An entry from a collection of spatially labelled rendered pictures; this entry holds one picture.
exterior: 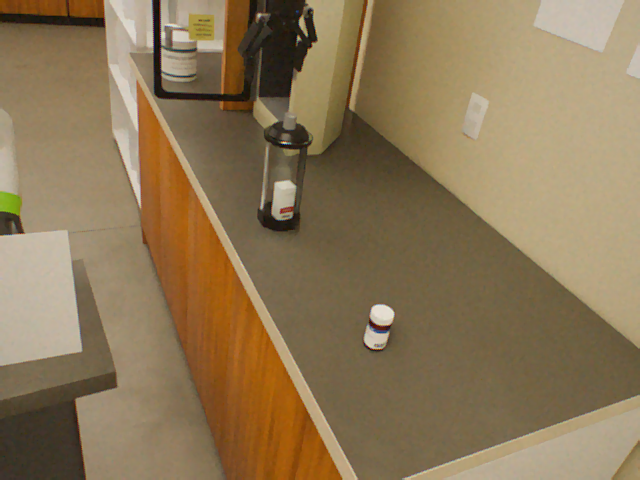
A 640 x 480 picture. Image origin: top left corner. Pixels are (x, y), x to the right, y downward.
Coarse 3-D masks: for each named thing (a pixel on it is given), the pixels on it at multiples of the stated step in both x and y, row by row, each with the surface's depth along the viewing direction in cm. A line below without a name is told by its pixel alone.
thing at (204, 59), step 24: (168, 0) 160; (192, 0) 162; (216, 0) 164; (240, 0) 166; (168, 24) 164; (192, 24) 166; (216, 24) 168; (240, 24) 170; (168, 48) 168; (192, 48) 170; (216, 48) 172; (168, 72) 172; (192, 72) 174; (216, 72) 176; (240, 72) 178
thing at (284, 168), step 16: (272, 144) 119; (288, 144) 118; (304, 144) 120; (272, 160) 122; (288, 160) 121; (304, 160) 124; (272, 176) 124; (288, 176) 123; (272, 192) 126; (288, 192) 126; (272, 208) 128; (288, 208) 128
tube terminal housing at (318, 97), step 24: (264, 0) 167; (312, 0) 143; (336, 0) 145; (360, 0) 160; (336, 24) 149; (312, 48) 150; (336, 48) 153; (312, 72) 154; (336, 72) 159; (312, 96) 158; (336, 96) 167; (264, 120) 179; (312, 120) 162; (336, 120) 176; (312, 144) 167
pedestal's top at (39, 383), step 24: (72, 264) 110; (96, 312) 100; (96, 336) 95; (48, 360) 89; (72, 360) 90; (96, 360) 90; (0, 384) 84; (24, 384) 85; (48, 384) 85; (72, 384) 87; (96, 384) 89; (0, 408) 83; (24, 408) 85
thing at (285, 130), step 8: (288, 112) 121; (288, 120) 119; (272, 128) 120; (280, 128) 120; (288, 128) 120; (296, 128) 122; (304, 128) 122; (272, 136) 120; (280, 136) 119; (288, 136) 119; (296, 136) 119; (304, 136) 120
